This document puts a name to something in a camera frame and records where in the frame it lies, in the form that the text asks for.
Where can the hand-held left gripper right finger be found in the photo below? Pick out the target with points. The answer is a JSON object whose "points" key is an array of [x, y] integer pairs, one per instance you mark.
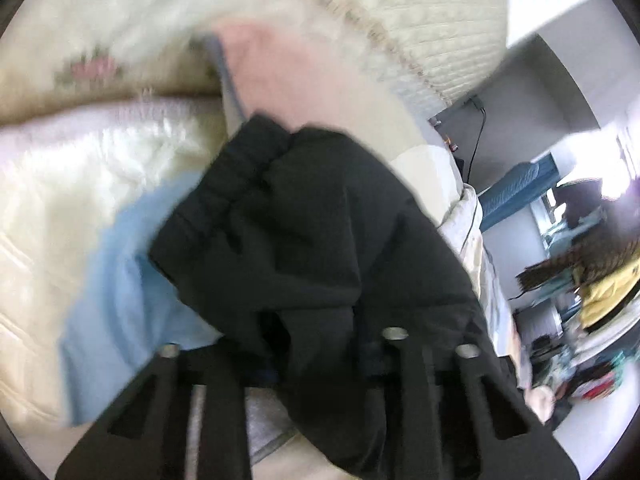
{"points": [[400, 360]]}

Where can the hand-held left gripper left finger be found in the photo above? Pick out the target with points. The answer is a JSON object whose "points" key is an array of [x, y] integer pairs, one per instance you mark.
{"points": [[220, 385]]}

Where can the black pants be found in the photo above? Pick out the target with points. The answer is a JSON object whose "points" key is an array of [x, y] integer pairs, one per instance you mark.
{"points": [[320, 220]]}

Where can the light blue cloth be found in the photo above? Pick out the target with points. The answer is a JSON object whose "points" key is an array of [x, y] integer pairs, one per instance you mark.
{"points": [[135, 280]]}

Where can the yellow cloth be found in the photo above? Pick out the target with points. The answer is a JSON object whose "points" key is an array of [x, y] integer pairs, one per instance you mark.
{"points": [[610, 295]]}

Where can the cream floral quilt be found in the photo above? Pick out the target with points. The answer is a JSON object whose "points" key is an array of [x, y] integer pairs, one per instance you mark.
{"points": [[75, 150]]}

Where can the pink cloth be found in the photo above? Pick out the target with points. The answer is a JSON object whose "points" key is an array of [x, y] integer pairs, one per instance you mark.
{"points": [[280, 80]]}

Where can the cream knitted blanket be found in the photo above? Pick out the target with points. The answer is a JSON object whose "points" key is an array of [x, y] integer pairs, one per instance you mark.
{"points": [[415, 25]]}

